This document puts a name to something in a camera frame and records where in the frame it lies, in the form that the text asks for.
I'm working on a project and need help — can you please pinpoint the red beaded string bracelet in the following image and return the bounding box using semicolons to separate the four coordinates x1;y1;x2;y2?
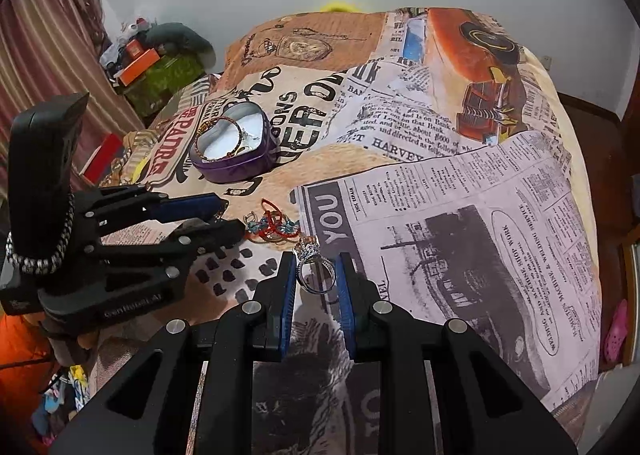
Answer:
193;115;246;163

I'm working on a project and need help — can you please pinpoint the red cord blue bead bracelet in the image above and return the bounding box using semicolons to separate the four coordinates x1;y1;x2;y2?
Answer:
242;198;303;245

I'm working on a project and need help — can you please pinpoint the yellow round cushion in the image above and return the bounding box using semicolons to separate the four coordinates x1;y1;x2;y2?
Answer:
319;0;360;13

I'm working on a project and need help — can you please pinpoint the pink slipper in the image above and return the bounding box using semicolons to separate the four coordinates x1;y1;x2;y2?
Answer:
603;299;628;363

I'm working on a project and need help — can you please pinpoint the striped brown curtain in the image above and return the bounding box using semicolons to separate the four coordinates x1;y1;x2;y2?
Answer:
0;0;147;196

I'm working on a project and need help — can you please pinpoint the purple heart-shaped tin box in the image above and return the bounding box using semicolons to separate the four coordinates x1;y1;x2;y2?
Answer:
189;101;278;184

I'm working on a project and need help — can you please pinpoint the small red box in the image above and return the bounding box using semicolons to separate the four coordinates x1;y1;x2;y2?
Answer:
126;38;144;60

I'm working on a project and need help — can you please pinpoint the red and white box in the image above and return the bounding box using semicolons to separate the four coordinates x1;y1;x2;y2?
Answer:
80;134;124;186

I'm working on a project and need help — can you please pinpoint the orange shoe box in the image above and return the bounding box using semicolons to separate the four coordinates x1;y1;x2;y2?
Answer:
115;49;160;87

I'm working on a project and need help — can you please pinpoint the green patterned cloth stand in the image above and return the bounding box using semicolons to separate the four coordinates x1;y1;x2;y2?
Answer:
124;54;205;119

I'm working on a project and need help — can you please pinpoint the newspaper print bed blanket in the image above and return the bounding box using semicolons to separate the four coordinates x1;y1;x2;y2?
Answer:
89;8;602;454

